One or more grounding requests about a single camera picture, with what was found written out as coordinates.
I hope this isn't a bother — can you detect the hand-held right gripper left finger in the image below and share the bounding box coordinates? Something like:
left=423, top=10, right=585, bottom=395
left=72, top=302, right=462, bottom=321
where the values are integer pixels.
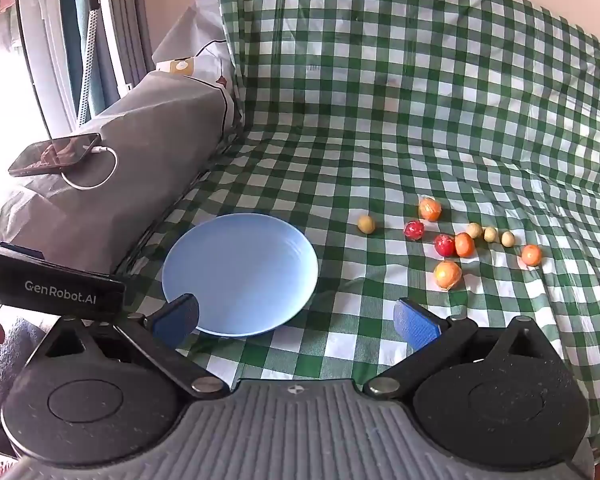
left=27, top=294, right=231, bottom=401

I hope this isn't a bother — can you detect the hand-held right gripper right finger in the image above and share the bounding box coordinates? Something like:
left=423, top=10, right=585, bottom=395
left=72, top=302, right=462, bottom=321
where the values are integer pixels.
left=362, top=297, right=563, bottom=401

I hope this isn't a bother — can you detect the light blue plate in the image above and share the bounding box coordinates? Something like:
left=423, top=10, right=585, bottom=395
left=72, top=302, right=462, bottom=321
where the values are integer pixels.
left=161, top=213, right=319, bottom=337

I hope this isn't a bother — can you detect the black smartphone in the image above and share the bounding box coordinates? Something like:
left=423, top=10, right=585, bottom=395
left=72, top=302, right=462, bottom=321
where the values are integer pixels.
left=7, top=132, right=104, bottom=178

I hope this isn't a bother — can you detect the green checkered cloth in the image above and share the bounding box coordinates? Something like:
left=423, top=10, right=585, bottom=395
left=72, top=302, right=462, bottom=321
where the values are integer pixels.
left=120, top=0, right=600, bottom=466

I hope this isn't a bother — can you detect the white perforated bar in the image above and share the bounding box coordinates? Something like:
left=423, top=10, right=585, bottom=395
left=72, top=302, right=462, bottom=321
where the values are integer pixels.
left=76, top=7, right=101, bottom=127

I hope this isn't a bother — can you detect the teal curtain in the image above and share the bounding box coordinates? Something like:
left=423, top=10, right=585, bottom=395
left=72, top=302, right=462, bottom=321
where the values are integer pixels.
left=59, top=0, right=127, bottom=113

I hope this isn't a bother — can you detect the white printed cloth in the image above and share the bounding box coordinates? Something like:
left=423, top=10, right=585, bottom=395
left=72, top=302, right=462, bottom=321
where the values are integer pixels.
left=152, top=0, right=244, bottom=131

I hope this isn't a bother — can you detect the white charging cable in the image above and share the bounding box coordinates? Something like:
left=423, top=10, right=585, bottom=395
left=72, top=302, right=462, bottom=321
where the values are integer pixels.
left=60, top=145, right=119, bottom=191

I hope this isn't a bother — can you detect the white window frame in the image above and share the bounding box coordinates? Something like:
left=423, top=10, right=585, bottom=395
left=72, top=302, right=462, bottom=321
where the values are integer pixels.
left=12, top=0, right=156, bottom=128

